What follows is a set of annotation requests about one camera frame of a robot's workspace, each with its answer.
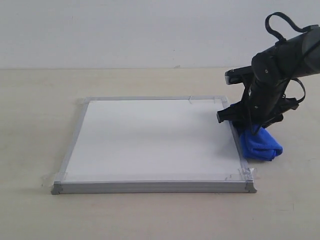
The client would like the aluminium framed whiteboard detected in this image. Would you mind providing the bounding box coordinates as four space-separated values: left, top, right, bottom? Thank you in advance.
51 95 257 195

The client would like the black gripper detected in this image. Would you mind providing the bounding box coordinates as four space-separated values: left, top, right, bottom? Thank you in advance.
216 77 298 130

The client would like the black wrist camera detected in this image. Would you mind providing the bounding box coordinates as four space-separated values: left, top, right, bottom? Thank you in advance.
224 65 254 85

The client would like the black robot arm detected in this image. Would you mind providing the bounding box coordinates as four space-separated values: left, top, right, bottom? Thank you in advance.
216 27 320 129

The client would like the blue cloth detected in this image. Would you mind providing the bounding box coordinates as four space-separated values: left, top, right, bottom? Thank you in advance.
232 121 283 162

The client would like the black camera cable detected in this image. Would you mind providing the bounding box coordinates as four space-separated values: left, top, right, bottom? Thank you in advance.
247 11 320 136

